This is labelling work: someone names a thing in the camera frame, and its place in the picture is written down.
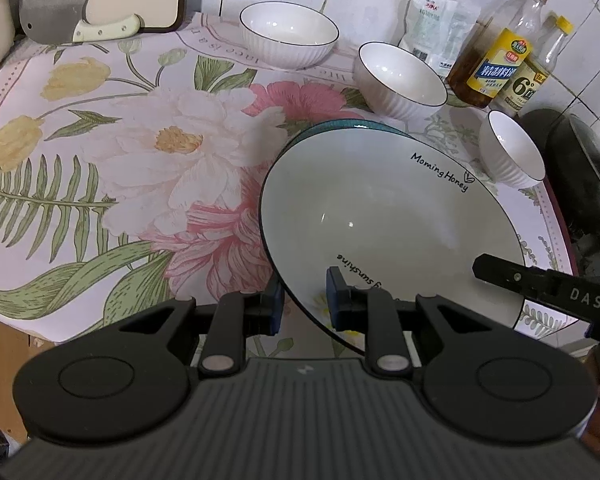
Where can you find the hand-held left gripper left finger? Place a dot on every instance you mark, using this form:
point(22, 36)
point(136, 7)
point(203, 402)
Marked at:
point(275, 310)

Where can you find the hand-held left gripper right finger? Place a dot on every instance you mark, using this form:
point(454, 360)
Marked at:
point(336, 300)

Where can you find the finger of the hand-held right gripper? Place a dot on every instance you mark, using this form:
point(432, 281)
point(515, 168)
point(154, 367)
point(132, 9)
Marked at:
point(505, 274)

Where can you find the white plate with black rim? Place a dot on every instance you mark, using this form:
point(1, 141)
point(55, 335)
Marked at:
point(395, 220)

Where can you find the white ribbed bowl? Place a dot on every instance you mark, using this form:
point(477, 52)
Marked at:
point(290, 35)
point(400, 80)
point(512, 149)

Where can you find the blue fried egg plate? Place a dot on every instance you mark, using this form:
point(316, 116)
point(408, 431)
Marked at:
point(330, 126)

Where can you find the black gas stove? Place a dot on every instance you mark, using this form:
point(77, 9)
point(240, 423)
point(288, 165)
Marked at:
point(595, 250)

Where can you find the black wok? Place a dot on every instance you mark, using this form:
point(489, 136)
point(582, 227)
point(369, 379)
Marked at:
point(555, 160)

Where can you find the glass wok lid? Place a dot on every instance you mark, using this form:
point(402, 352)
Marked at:
point(595, 155)

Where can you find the clear vinegar bottle yellow cap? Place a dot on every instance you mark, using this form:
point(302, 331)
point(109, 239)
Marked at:
point(530, 85)

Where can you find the floral tablecloth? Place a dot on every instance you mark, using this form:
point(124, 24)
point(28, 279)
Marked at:
point(130, 160)

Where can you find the cooking oil bottle yellow label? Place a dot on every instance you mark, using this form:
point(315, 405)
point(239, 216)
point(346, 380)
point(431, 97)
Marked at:
point(495, 60)

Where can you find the white salt bag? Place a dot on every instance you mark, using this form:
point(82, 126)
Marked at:
point(440, 30)

